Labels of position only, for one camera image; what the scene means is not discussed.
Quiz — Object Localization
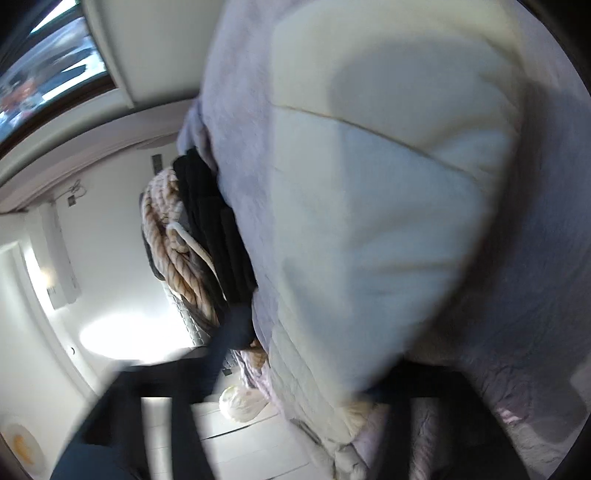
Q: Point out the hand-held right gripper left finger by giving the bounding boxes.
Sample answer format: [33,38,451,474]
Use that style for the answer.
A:
[50,313,256,480]

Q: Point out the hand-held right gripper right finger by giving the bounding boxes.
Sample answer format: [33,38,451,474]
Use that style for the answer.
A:
[367,357,511,480]

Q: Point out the white puffy down jacket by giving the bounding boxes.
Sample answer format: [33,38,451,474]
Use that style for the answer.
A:
[267,0,528,464]

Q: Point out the black clothes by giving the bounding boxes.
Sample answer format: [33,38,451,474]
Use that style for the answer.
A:
[172,151,259,352]

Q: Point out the white quilted mattress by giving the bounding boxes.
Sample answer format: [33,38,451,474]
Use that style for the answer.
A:
[164,280,219,352]

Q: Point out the white plastic bag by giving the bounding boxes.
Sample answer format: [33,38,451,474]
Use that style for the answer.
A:
[219,385,269,424]

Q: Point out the beige chunky knit blanket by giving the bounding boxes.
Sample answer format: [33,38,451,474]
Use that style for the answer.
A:
[139,168,223,329]

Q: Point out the lavender bed blanket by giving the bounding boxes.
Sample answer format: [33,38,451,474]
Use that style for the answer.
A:
[178,0,591,480]

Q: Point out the round ceiling lamp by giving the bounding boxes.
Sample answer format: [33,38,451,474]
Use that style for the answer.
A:
[0,410,45,468]

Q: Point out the window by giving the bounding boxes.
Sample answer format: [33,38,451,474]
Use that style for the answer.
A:
[0,0,117,155]

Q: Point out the white wall air conditioner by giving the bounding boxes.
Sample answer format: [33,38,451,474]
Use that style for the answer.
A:
[42,202,85,311]

